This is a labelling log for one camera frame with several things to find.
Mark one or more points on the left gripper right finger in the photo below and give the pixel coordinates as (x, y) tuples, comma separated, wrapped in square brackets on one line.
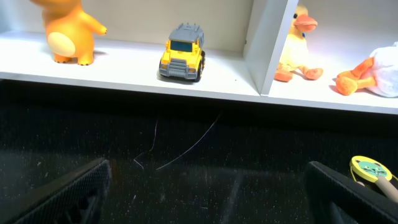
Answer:
[(339, 199)]

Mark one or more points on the white plush duck with hat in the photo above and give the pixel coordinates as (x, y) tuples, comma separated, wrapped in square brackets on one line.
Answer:
[(384, 73)]

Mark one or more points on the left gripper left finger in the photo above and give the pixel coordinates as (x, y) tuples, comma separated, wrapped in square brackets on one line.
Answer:
[(71, 199)]

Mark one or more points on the grey and yellow toy truck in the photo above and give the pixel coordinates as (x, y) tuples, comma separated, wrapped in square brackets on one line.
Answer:
[(183, 56)]

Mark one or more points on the white shelf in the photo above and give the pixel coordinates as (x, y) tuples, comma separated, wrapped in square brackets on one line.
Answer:
[(130, 68)]

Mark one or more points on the orange rubber duck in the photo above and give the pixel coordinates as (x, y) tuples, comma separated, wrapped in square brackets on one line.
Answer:
[(70, 34)]

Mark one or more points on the yellow rattle drum toy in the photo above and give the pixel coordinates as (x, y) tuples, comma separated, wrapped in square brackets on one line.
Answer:
[(370, 169)]

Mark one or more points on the yellow plush duck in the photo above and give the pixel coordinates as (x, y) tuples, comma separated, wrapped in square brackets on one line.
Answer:
[(293, 51)]

